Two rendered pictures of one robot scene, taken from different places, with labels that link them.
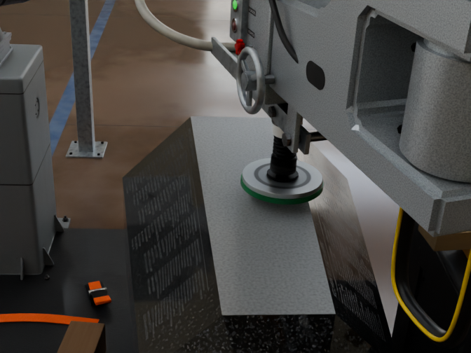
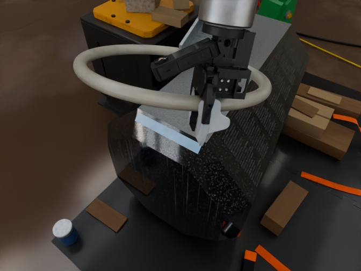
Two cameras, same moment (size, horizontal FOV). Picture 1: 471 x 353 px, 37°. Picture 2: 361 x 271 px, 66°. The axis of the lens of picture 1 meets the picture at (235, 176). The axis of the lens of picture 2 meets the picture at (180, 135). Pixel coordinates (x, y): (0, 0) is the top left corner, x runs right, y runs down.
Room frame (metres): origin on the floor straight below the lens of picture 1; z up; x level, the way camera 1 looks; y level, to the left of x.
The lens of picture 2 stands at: (2.71, 0.50, 1.60)
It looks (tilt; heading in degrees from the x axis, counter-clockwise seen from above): 49 degrees down; 220
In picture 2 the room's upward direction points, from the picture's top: straight up
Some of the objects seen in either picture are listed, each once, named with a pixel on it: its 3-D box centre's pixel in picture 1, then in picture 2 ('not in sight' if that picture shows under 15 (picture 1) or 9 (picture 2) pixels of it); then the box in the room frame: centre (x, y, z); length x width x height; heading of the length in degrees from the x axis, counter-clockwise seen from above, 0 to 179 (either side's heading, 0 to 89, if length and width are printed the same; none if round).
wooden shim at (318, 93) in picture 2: not in sight; (324, 95); (0.65, 0.29, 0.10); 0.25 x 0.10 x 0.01; 97
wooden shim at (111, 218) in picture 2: not in sight; (106, 214); (2.42, -0.31, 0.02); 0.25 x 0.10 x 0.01; 97
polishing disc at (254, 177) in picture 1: (282, 177); not in sight; (1.65, -0.12, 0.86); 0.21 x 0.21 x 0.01
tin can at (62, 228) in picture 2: not in sight; (65, 232); (2.65, -0.37, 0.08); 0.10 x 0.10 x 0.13
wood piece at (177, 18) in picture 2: (465, 230); (170, 16); (1.51, -0.58, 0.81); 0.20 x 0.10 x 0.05; 101
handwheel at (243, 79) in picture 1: (264, 79); not in sight; (1.49, -0.05, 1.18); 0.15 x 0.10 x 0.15; 21
